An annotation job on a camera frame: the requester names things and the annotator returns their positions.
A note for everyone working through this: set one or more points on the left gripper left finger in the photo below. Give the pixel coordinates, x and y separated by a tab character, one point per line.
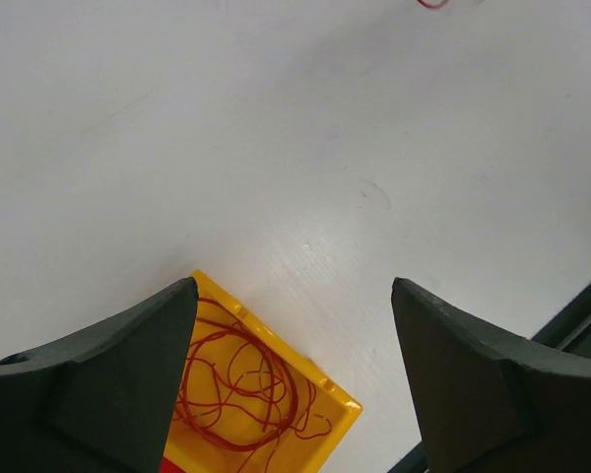
101	398

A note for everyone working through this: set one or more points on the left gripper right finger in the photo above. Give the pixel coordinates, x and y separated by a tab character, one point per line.
502	389

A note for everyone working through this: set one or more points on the red plastic bin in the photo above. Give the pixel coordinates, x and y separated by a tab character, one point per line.
168	466

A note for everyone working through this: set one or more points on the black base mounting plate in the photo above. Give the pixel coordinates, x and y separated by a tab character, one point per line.
546	364

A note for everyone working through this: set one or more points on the yellow plastic bin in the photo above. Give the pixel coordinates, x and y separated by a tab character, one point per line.
249	402

